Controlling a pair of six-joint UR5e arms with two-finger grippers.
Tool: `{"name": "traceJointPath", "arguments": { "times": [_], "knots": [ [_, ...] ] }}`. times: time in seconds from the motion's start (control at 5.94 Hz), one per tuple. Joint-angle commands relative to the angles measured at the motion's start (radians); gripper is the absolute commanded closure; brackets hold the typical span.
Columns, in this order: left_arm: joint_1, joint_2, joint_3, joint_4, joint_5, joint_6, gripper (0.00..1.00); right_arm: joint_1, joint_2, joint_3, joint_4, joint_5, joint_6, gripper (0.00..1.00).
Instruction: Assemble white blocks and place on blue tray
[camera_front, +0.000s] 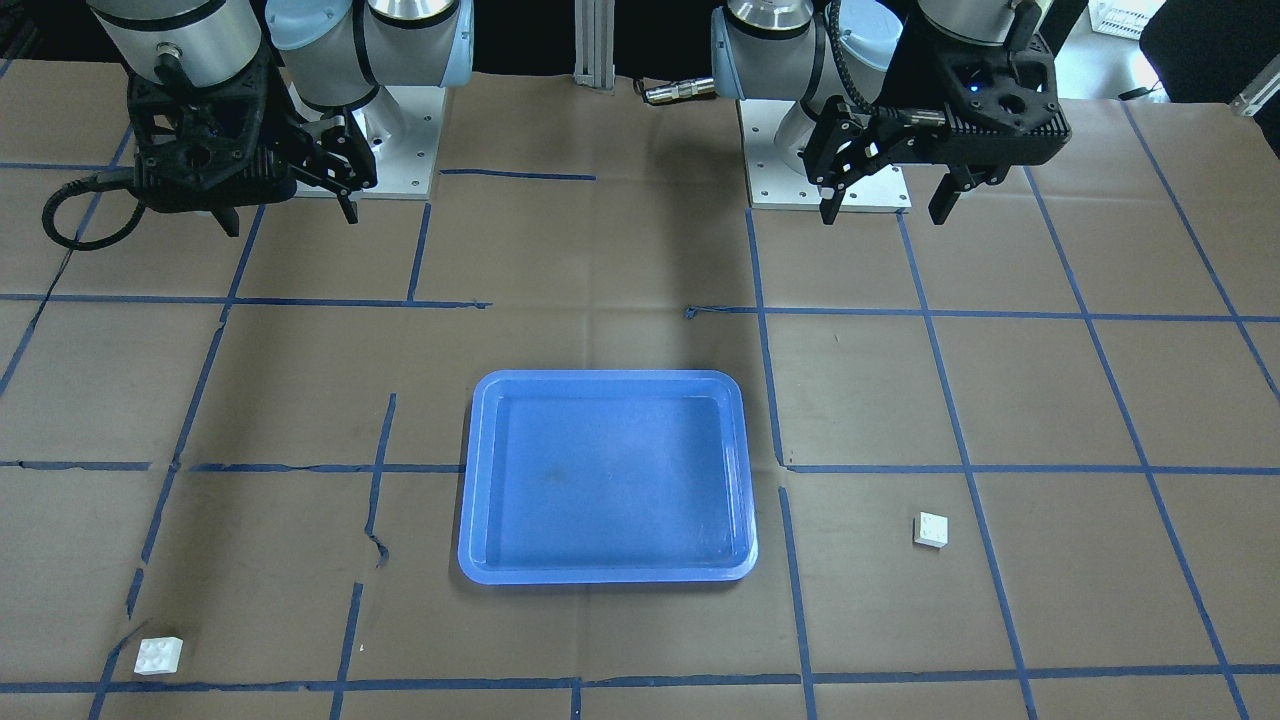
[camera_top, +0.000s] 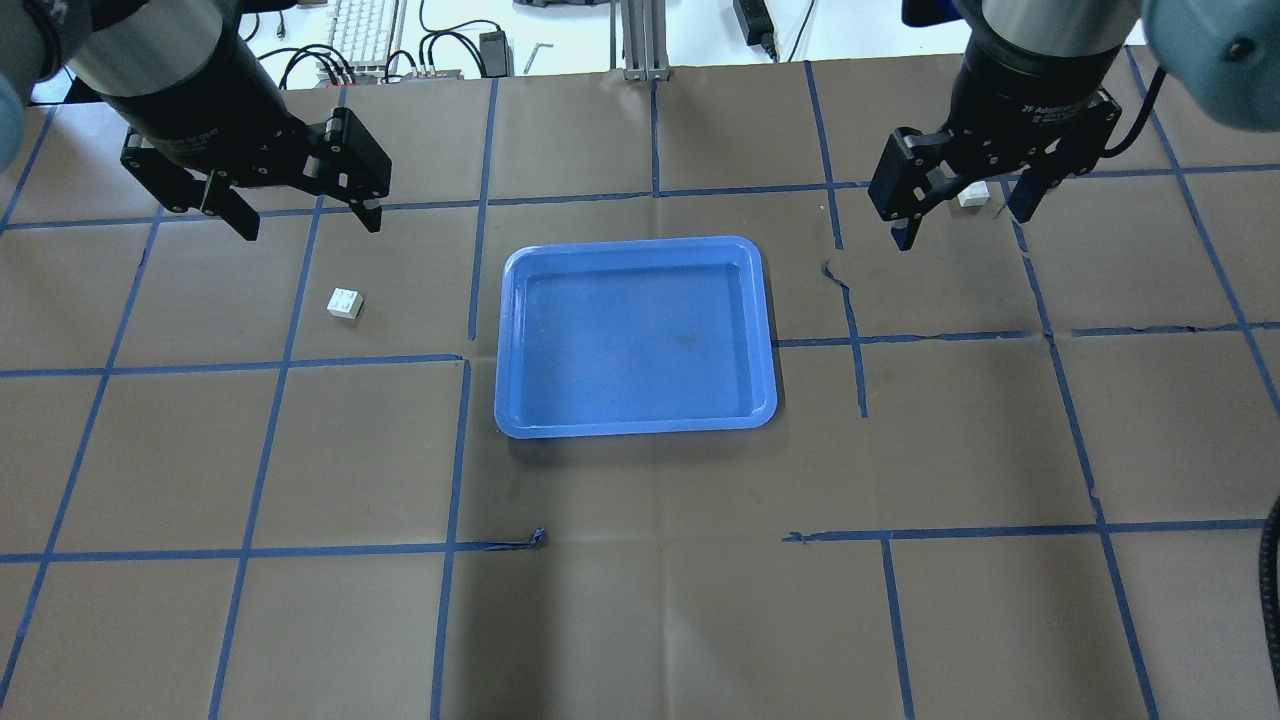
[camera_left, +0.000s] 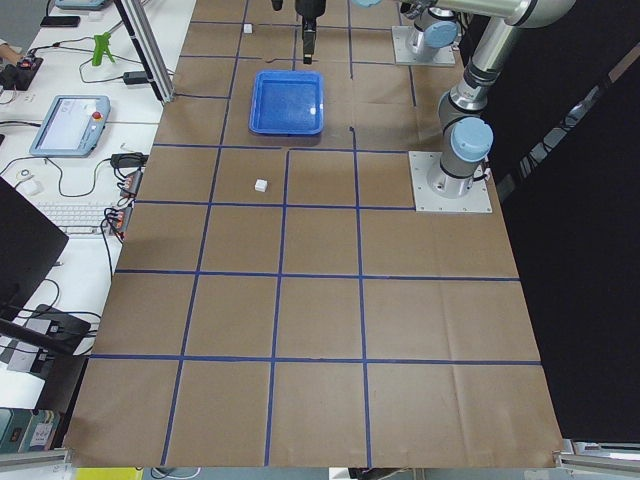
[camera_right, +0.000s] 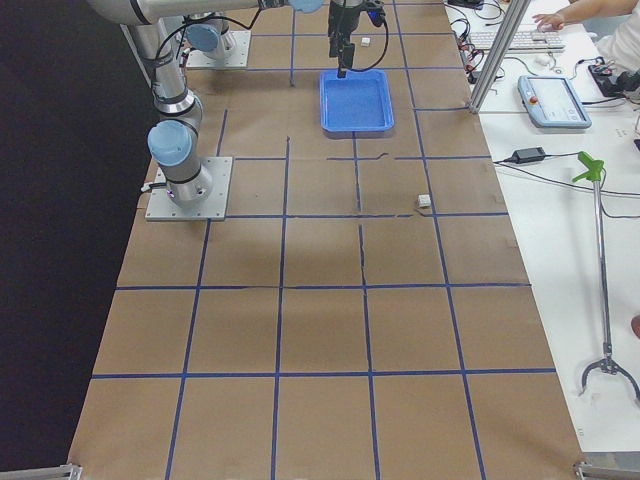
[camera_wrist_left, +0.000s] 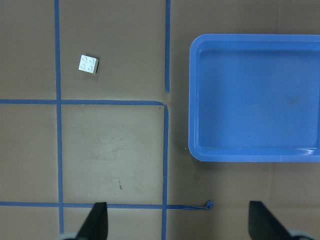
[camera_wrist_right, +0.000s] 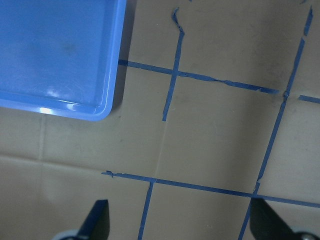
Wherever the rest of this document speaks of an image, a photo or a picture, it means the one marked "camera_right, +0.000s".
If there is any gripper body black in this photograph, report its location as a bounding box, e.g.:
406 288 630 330
327 0 361 56

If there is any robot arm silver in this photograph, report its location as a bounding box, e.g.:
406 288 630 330
89 1 321 207
184 1 366 78

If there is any blue plastic tray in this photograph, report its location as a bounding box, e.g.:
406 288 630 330
319 69 395 133

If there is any person hand at keyboard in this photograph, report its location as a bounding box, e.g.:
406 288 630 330
532 13 565 32

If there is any white keyboard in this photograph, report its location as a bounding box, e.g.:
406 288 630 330
469 30 565 53

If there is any black power adapter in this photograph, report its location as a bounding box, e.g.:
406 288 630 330
511 147 547 164

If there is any teach pendant tablet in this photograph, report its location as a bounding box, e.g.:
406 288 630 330
517 75 592 130

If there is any brown paper table cover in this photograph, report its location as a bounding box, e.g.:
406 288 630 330
69 1 580 479

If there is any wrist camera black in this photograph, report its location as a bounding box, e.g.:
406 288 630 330
363 0 386 28

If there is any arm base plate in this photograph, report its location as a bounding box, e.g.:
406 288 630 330
186 25 251 70
145 157 233 221

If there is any aluminium frame post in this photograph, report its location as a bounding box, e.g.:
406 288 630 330
468 0 530 114

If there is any green handled reacher grabber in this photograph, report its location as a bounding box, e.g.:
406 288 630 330
572 151 639 404

